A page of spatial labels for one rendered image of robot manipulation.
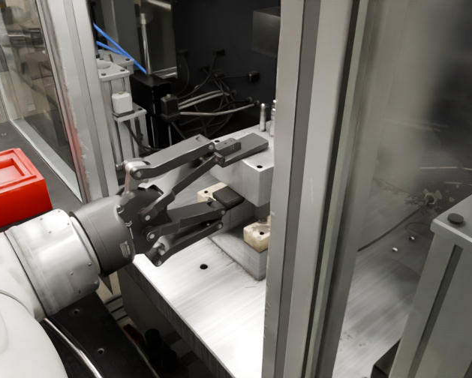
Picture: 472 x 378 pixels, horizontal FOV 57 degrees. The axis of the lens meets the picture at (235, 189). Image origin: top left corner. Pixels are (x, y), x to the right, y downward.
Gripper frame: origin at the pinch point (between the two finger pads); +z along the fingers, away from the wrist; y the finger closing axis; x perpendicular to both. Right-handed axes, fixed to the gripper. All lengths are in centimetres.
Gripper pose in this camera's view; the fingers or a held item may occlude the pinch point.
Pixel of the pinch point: (242, 169)
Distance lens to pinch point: 53.1
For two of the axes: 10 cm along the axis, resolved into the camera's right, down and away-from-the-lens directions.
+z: 7.8, -4.0, 4.7
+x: -6.2, -4.3, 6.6
